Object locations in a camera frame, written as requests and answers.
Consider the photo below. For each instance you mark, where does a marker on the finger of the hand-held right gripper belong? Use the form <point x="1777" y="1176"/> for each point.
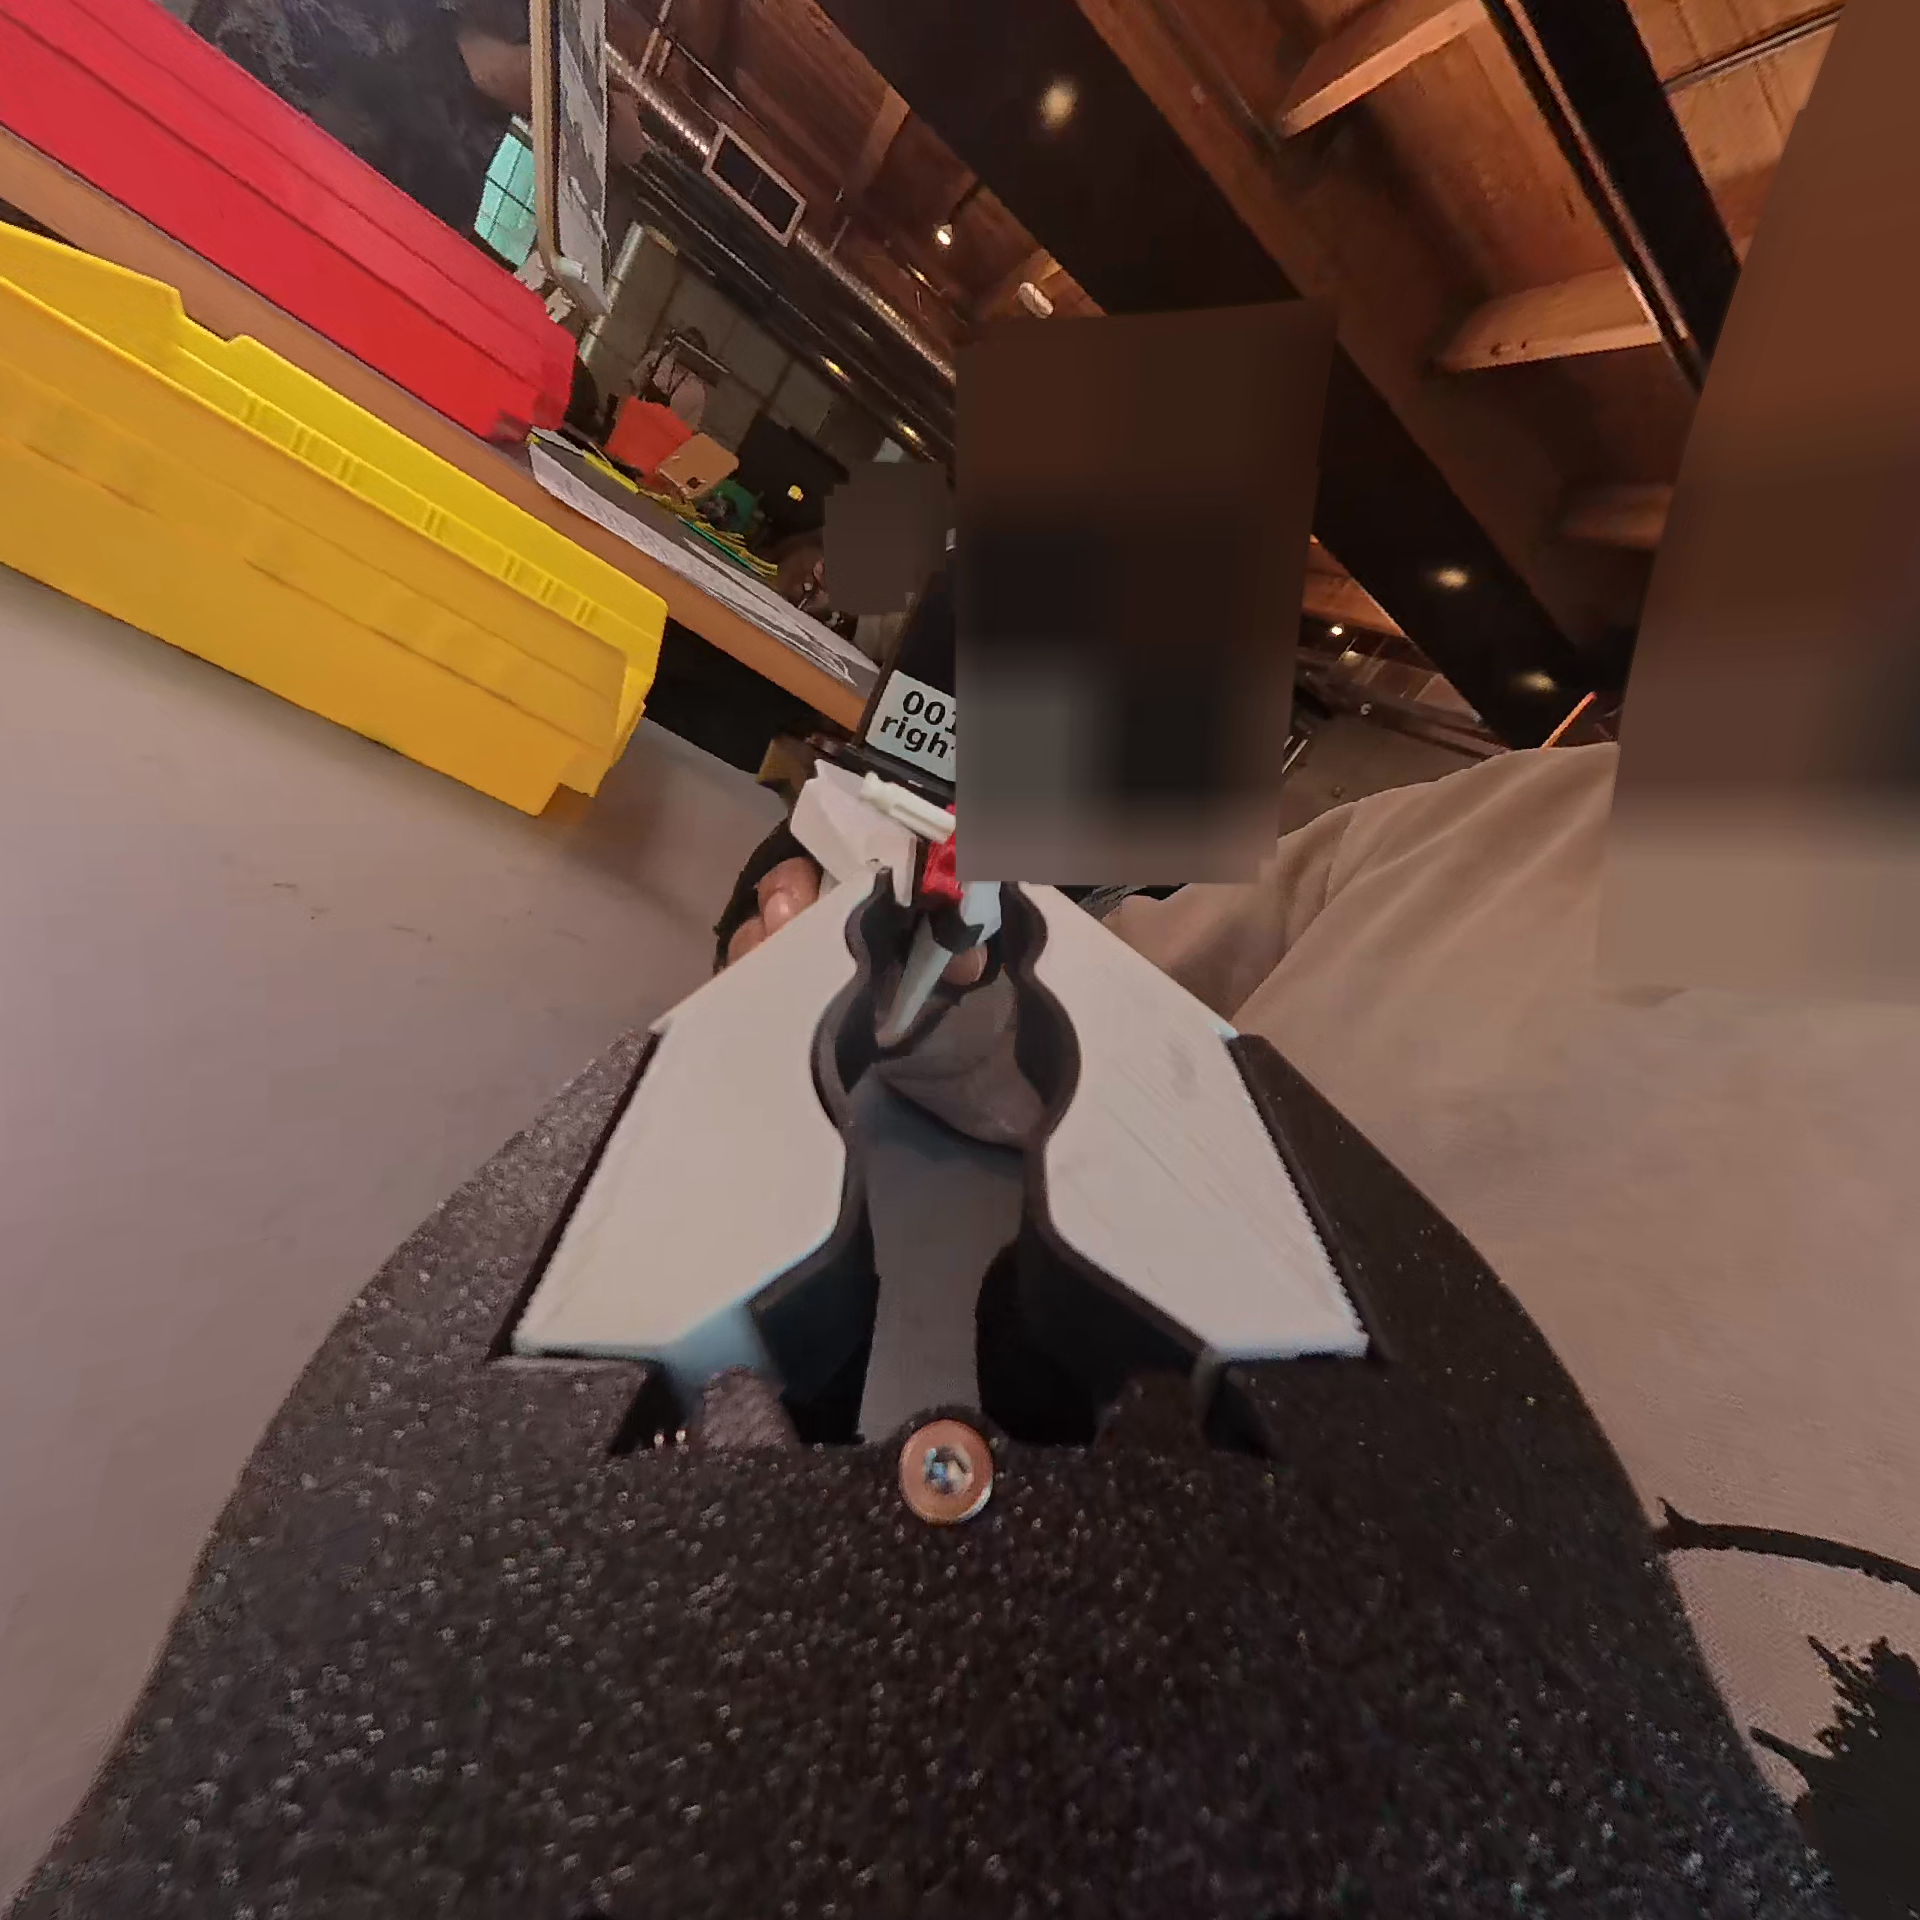
<point x="839" y="820"/>
<point x="931" y="962"/>

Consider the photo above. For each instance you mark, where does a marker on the yellow plastic bin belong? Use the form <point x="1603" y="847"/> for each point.
<point x="300" y="597"/>

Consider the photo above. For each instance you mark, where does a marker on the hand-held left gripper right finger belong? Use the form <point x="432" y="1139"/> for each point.
<point x="1198" y="1170"/>

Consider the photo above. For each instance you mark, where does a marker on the grey desk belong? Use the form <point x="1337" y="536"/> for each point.
<point x="300" y="973"/>

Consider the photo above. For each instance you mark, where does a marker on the white paper sheet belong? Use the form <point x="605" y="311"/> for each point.
<point x="706" y="557"/>

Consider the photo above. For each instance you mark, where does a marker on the orange box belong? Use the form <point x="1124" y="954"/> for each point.
<point x="648" y="436"/>

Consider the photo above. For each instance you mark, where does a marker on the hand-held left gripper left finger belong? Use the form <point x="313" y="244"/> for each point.
<point x="706" y="1170"/>

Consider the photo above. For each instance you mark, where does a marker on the person's right forearm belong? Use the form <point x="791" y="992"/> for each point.
<point x="1424" y="868"/>

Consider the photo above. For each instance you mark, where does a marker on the red plastic bin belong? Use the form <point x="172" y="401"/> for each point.
<point x="228" y="150"/>

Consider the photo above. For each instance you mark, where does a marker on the beige printed sweatshirt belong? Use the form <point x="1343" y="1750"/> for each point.
<point x="1649" y="1275"/>

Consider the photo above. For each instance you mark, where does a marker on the person's right hand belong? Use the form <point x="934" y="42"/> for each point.
<point x="779" y="908"/>

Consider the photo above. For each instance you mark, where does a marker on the white toy rod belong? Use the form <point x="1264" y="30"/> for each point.
<point x="909" y="803"/>

